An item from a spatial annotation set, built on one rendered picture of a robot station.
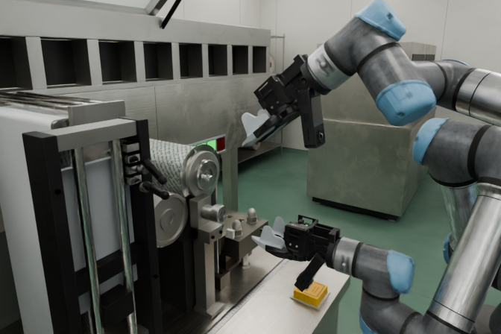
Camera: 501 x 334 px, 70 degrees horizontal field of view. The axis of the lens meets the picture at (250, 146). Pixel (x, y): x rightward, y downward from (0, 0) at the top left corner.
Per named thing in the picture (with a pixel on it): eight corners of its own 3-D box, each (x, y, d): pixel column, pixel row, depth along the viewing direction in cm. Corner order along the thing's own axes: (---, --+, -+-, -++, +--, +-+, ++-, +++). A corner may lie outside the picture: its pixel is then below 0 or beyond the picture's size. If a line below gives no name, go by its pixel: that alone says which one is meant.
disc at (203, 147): (182, 212, 85) (179, 151, 81) (180, 211, 85) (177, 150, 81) (221, 192, 97) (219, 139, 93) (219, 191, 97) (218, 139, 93)
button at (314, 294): (317, 307, 93) (317, 299, 92) (293, 297, 97) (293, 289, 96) (327, 293, 99) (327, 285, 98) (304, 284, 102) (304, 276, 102)
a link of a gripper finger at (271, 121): (259, 130, 73) (291, 104, 69) (263, 137, 73) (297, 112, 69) (248, 132, 69) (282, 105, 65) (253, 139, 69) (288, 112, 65)
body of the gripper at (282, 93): (270, 91, 75) (312, 53, 68) (292, 124, 74) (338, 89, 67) (250, 94, 69) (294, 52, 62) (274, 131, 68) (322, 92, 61)
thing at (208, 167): (216, 187, 91) (197, 192, 85) (210, 186, 92) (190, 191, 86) (218, 158, 90) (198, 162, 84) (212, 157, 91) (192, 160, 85)
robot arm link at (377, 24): (399, 27, 51) (370, -14, 54) (339, 76, 57) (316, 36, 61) (417, 40, 57) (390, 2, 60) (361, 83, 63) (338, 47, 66)
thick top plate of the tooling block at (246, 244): (238, 260, 102) (238, 241, 100) (144, 224, 123) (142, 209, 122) (268, 237, 115) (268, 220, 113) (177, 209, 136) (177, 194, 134)
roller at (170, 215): (150, 256, 77) (147, 203, 74) (82, 225, 91) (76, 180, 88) (188, 233, 87) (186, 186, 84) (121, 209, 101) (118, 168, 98)
